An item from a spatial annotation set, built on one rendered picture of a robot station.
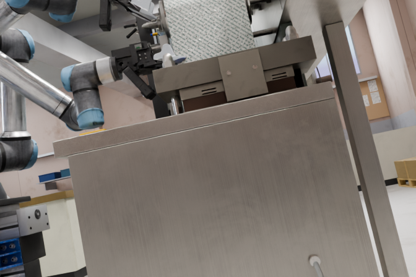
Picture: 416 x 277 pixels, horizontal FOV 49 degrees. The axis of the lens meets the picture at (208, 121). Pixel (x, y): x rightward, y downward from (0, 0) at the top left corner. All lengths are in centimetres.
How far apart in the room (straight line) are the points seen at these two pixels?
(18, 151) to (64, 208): 325
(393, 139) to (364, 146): 697
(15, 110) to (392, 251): 138
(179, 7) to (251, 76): 39
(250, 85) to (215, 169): 22
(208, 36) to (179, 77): 26
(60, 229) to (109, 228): 401
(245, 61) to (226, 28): 27
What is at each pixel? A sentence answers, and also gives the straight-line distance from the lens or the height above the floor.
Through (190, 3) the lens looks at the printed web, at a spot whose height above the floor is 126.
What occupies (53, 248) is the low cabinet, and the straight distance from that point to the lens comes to 514.
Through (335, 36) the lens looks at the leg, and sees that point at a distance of 151.
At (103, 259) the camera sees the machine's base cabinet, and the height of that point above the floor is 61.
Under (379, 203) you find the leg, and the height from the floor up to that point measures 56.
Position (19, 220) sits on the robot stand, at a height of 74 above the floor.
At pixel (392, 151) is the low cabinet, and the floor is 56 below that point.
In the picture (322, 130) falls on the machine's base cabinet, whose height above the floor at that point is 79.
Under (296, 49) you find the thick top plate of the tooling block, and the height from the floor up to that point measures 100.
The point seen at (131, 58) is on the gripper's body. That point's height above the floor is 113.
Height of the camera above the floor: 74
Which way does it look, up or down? 7 degrees up
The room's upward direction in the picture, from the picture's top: 12 degrees counter-clockwise
